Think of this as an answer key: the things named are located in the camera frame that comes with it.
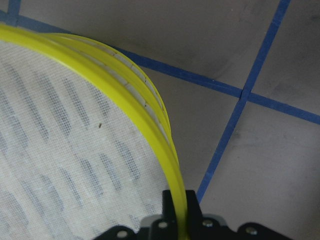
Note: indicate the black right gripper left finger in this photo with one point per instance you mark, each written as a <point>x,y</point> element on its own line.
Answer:
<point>165,226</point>

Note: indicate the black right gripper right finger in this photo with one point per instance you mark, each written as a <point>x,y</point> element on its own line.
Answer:
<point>194,224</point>

